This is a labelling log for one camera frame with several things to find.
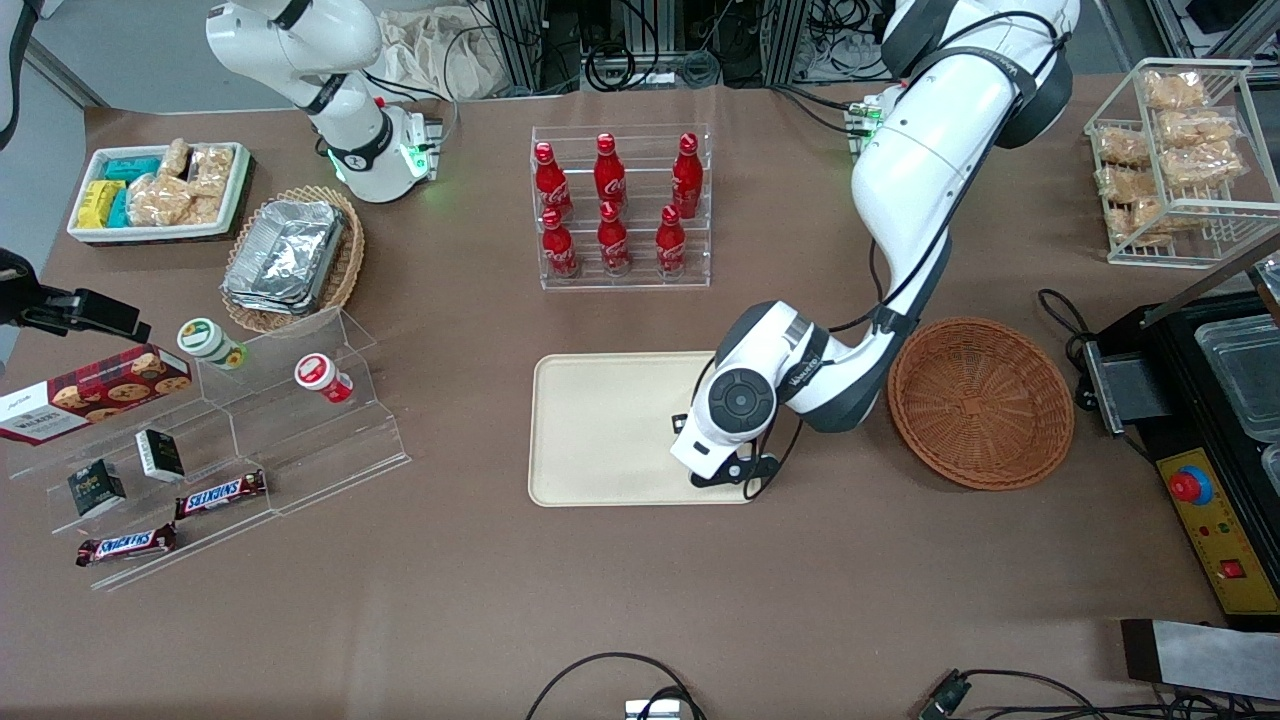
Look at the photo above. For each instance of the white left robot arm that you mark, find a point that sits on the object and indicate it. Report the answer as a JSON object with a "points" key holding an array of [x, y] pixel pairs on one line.
{"points": [[930, 150]]}

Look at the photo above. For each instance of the cream plastic tray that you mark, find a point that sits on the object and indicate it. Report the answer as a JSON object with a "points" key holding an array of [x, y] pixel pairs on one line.
{"points": [[610, 430]]}

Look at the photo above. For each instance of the round brown wicker basket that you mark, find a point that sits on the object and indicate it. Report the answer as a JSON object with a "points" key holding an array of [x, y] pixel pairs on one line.
{"points": [[980, 405]]}

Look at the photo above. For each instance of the oval light wicker basket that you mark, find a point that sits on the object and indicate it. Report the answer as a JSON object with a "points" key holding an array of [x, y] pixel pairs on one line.
{"points": [[345, 265]]}

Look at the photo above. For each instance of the red tartan cookie box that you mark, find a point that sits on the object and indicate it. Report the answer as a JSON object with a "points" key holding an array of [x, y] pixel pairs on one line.
{"points": [[90, 395]]}

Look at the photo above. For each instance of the teal snack pack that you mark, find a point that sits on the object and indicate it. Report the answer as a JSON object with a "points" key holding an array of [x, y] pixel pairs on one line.
{"points": [[130, 168], [119, 210]]}

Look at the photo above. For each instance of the yellow snack pack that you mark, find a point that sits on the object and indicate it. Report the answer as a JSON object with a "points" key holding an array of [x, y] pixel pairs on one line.
{"points": [[98, 204]]}

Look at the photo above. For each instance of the green lid white cup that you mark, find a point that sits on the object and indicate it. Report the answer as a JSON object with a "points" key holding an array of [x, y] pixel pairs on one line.
{"points": [[208, 342]]}

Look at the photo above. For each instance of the clear bagged rice cracker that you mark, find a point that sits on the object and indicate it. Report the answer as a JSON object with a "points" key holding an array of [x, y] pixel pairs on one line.
{"points": [[212, 172], [1128, 184], [1205, 167], [1122, 147], [1175, 90], [1140, 222], [158, 200], [1200, 130], [174, 158]]}

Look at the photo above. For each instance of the small black snack box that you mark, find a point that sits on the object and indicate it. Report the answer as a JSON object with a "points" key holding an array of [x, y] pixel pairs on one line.
{"points": [[96, 488], [160, 455]]}

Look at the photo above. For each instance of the white rectangular snack bin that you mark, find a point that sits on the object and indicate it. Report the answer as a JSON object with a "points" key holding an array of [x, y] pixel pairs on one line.
{"points": [[235, 200]]}

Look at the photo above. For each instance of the stacked foil containers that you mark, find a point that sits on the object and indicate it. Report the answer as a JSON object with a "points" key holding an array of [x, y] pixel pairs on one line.
{"points": [[285, 255]]}

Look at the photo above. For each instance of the brown Snickers bar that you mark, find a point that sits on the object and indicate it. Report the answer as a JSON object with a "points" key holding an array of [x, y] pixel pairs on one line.
{"points": [[220, 494], [125, 545]]}

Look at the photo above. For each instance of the clear acrylic bottle rack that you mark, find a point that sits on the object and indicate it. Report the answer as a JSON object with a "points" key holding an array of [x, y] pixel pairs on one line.
{"points": [[620, 280]]}

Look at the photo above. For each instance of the red lid white cup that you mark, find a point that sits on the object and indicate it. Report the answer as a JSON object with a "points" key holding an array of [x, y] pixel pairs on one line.
{"points": [[320, 377]]}

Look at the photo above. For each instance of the red cola bottle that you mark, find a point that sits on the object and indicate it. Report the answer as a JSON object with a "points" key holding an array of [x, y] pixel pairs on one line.
{"points": [[559, 248], [687, 180], [613, 245], [609, 175], [552, 185], [671, 245]]}

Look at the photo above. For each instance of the clear acrylic stepped display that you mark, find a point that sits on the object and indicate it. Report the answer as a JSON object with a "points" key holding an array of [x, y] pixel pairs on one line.
{"points": [[300, 450]]}

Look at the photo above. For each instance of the green terminal block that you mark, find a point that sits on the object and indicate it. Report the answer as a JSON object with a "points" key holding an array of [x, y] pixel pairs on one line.
{"points": [[866, 125]]}

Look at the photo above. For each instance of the beige crumpled cloth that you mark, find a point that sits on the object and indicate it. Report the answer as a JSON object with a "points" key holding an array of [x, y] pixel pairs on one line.
{"points": [[440, 55]]}

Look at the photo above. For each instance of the red emergency stop button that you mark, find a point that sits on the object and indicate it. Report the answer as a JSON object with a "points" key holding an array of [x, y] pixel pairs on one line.
{"points": [[1190, 485]]}

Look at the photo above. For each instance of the black sealing machine yellow panel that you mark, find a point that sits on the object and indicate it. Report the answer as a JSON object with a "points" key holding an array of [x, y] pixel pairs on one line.
{"points": [[1215, 530]]}

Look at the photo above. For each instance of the grey flat panel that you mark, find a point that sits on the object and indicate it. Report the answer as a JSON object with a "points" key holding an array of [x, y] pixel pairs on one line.
{"points": [[1200, 655]]}

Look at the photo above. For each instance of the clear plastic food container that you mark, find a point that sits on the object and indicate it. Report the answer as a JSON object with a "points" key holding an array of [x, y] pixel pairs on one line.
{"points": [[1245, 375]]}

